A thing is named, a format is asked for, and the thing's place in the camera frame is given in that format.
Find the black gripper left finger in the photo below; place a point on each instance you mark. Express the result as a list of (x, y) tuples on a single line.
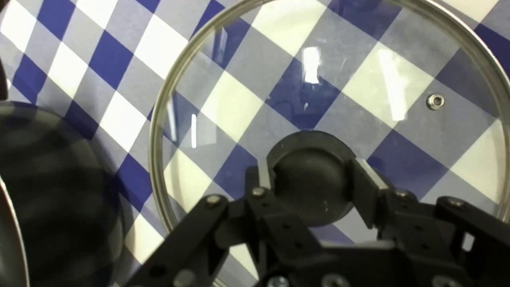
[(201, 240)]

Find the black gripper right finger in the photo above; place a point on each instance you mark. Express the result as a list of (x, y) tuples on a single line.
[(441, 234)]

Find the glass pot lid black knob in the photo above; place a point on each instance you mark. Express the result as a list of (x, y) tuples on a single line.
[(311, 181)]

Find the blue white checkered tablecloth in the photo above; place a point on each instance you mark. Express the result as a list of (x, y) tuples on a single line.
[(106, 58)]

